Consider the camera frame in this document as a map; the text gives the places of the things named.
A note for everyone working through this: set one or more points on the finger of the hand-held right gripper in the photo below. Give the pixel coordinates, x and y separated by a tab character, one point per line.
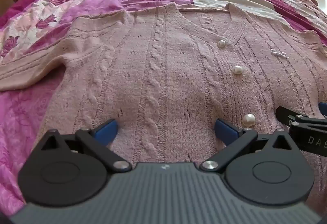
323	107
306	134

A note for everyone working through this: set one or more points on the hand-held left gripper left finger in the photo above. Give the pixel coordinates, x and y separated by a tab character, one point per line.
107	130

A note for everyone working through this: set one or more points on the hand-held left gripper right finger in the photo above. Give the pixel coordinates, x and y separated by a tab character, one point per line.
224	132

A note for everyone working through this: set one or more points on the pink knit cardigan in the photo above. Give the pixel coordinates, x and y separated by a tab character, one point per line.
166	73

